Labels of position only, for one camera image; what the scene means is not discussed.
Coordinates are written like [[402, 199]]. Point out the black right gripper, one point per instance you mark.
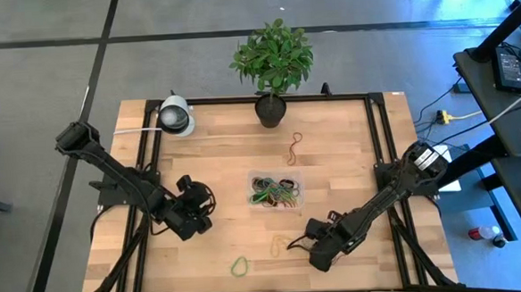
[[323, 241]]

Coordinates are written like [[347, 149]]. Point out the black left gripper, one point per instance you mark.
[[192, 207]]

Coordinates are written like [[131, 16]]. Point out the black rubber band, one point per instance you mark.
[[296, 184], [254, 184]]

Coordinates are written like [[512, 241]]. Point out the green rubber band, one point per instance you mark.
[[233, 268], [259, 199], [273, 186]]

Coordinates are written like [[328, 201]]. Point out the thin red rubber band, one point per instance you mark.
[[293, 155]]

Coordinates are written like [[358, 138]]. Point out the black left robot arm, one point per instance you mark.
[[119, 176]]

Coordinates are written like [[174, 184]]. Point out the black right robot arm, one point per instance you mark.
[[392, 188]]

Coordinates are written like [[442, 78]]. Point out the clear plastic bin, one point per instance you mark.
[[297, 171]]

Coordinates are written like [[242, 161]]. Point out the white cylindrical spot lamp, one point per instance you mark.
[[176, 117]]

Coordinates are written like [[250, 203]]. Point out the white box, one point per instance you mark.
[[452, 185]]

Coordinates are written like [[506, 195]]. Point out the green potted plant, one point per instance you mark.
[[273, 56]]

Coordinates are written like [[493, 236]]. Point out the red and white bottle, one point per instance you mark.
[[484, 232]]

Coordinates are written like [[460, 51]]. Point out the yellow power strip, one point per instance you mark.
[[442, 117]]

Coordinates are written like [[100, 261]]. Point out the black power adapter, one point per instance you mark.
[[510, 70]]

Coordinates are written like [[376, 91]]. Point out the black diagonal pole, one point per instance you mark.
[[504, 26]]

